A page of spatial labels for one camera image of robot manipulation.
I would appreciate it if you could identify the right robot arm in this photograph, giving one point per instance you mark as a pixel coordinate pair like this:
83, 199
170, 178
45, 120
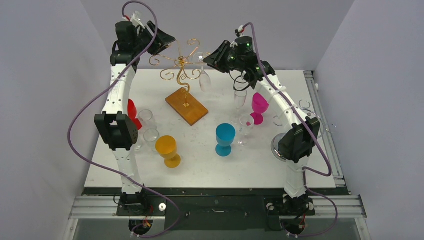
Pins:
300, 130

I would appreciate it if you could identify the blue plastic wine glass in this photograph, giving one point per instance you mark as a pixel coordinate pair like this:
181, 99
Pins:
225, 134

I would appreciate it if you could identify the pink plastic wine glass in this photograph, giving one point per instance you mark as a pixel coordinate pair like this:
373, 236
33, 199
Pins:
259, 106

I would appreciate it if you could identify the yellow plastic wine glass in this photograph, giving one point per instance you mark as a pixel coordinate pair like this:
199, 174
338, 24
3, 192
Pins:
166, 147

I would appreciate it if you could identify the gold wire glass rack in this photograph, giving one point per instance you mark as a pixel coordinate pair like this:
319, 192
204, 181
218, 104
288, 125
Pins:
183, 69

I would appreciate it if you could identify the red plastic wine glass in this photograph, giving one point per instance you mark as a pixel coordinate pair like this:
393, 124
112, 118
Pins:
132, 113

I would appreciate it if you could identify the clear glass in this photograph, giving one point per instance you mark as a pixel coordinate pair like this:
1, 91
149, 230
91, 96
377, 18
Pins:
204, 79
150, 137
245, 126
147, 119
240, 97

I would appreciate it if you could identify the aluminium rail right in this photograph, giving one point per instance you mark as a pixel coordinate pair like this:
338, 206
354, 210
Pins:
348, 205

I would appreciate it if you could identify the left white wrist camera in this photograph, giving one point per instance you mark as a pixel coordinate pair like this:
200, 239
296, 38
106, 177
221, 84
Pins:
135, 19

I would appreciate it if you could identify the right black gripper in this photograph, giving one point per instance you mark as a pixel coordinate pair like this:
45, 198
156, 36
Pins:
224, 56

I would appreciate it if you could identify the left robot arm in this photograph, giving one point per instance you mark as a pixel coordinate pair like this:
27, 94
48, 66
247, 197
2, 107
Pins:
114, 124

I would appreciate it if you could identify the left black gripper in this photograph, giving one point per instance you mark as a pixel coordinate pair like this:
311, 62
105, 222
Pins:
161, 42

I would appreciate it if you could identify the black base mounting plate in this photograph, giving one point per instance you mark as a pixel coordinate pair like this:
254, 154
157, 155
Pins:
212, 209

